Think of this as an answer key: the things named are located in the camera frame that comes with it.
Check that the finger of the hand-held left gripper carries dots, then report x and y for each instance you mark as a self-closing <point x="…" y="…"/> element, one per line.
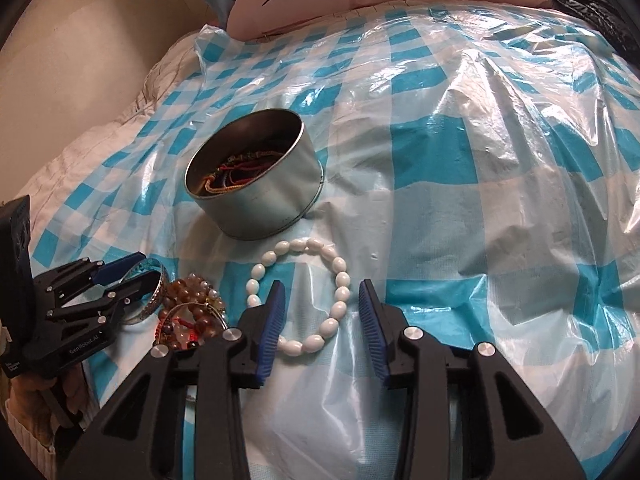
<point x="125" y="297"/>
<point x="122" y="264"/>

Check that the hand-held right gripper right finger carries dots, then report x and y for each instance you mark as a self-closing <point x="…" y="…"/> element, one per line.
<point x="375" y="330"/>

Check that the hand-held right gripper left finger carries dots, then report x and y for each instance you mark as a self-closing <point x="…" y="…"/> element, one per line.
<point x="270" y="330"/>

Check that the silver bangle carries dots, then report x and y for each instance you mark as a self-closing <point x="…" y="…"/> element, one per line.
<point x="159" y="287"/>

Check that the round metal tin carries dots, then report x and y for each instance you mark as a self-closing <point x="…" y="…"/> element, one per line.
<point x="270" y="205"/>

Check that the person's left forearm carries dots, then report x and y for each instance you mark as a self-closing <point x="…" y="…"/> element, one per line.
<point x="20" y="440"/>

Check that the person's left hand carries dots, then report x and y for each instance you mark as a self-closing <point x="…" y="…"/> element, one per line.
<point x="35" y="405"/>

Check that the blue checkered plastic sheet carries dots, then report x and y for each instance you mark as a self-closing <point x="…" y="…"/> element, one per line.
<point x="450" y="185"/>

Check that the black shiny jacket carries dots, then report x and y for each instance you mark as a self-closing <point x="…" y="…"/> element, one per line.
<point x="590" y="5"/>

